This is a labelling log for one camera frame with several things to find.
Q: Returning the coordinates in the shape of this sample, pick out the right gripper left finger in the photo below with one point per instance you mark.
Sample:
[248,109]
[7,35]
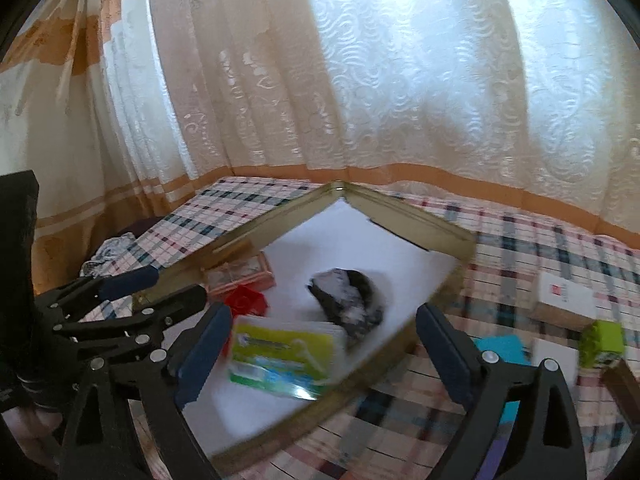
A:
[100,441]

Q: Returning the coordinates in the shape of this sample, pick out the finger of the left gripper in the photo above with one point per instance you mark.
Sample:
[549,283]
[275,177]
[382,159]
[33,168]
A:
[78,298]
[159,315]

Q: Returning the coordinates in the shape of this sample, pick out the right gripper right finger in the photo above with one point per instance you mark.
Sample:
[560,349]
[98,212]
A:
[545,442]

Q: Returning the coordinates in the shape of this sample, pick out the purple block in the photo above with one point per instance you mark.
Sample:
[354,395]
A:
[494,455]

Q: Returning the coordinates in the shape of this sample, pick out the red toy brick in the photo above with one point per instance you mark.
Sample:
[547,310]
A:
[243,300]

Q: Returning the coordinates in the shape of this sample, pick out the white power adapter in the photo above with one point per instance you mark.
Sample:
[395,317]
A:
[567,358]

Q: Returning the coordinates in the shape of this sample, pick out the brown wooden block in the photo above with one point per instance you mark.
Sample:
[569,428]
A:
[625,391]

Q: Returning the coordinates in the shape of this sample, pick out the teal toy brick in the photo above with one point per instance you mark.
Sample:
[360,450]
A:
[511,350]

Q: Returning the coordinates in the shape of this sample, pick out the pink framed card box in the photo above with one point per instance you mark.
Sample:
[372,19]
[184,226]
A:
[254,272]

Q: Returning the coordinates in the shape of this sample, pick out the lime green toy cube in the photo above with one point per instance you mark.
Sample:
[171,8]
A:
[601,345]

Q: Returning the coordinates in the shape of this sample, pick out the green floss pick box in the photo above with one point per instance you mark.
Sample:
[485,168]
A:
[298,359]

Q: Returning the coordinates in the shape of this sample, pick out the white and cork box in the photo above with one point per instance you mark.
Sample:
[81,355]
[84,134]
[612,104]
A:
[561,302]

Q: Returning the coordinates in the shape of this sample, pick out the left hand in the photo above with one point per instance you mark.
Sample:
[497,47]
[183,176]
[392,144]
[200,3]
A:
[32,429]

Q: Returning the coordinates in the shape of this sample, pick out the white paper tray liner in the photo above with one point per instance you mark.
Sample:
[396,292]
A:
[342,237]

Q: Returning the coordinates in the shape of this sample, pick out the plaid checkered tablecloth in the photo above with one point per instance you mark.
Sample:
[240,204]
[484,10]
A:
[400,427]

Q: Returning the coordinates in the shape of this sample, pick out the gold metal tin tray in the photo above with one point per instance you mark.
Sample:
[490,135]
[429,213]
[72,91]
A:
[410,223]

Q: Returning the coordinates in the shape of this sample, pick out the cream lace curtain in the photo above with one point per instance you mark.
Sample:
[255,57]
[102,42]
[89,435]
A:
[124,109]

